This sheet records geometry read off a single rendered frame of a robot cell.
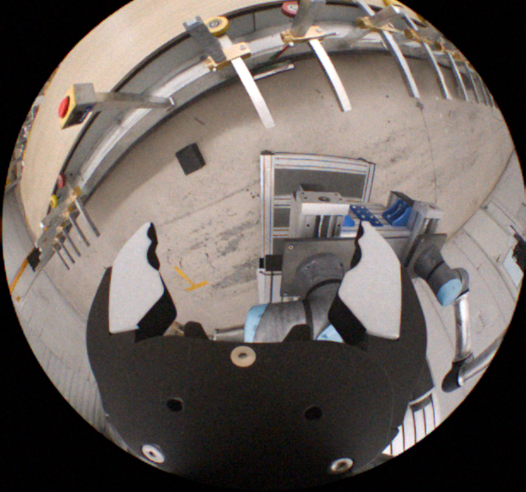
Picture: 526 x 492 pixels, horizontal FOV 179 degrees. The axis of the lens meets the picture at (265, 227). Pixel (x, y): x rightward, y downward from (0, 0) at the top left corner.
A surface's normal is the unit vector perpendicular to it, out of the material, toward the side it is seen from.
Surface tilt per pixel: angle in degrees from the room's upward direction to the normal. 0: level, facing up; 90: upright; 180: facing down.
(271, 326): 67
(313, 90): 0
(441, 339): 90
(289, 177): 0
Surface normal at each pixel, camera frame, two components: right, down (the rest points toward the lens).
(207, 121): 0.02, 0.51
